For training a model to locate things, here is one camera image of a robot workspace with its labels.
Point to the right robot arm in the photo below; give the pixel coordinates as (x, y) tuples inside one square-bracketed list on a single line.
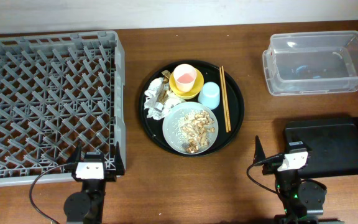
[(302, 199)]

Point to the grey plate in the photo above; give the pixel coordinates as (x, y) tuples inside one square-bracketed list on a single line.
[(171, 132)]

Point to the black rectangular tray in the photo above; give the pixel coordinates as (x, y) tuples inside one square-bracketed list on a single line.
[(333, 144)]

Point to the gold snack wrapper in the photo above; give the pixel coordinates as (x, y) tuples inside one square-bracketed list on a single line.
[(164, 86)]

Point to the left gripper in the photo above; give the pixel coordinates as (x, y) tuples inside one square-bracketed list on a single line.
[(118, 169)]

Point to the light blue plastic cup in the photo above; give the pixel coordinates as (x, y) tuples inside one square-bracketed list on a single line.
[(209, 95)]

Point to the clear plastic bin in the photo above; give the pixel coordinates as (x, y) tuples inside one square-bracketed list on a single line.
[(312, 63)]

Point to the crumpled white napkin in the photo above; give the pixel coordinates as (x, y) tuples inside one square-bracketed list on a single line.
[(157, 111)]

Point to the peanut shells and rice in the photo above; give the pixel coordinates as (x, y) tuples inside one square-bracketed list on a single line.
[(195, 129)]

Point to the yellow plastic bowl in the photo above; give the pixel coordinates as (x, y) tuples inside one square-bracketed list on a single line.
[(197, 87)]

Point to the pink plastic cup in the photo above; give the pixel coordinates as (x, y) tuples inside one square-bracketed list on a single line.
[(184, 76)]

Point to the grey dishwasher rack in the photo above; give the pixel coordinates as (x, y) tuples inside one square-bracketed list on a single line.
[(57, 91)]

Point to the round black tray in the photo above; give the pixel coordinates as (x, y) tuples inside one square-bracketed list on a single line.
[(210, 72)]

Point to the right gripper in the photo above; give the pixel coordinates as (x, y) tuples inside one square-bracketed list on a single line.
[(260, 155)]

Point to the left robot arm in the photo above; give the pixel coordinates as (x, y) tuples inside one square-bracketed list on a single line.
[(86, 206)]

